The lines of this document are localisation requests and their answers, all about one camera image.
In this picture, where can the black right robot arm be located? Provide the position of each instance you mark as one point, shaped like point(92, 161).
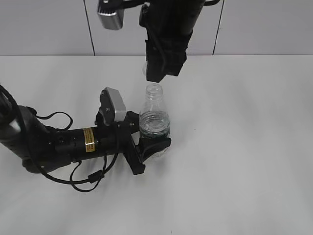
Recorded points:
point(169, 25)

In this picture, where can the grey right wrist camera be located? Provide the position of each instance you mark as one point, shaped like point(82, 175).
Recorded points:
point(110, 19)

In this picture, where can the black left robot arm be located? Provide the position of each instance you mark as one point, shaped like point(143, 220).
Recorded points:
point(42, 147)

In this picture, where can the white green bottle cap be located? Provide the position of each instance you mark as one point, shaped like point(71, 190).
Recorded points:
point(144, 68)

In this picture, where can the clear cestbon water bottle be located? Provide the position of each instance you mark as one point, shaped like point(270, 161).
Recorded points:
point(154, 121)

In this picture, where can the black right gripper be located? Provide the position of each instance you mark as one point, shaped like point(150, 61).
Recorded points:
point(164, 55)

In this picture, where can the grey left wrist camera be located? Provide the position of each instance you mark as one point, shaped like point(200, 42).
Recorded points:
point(112, 107)

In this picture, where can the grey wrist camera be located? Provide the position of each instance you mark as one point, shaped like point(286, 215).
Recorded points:
point(112, 107)
point(110, 19)

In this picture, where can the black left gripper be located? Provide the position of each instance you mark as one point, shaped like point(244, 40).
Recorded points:
point(117, 138)

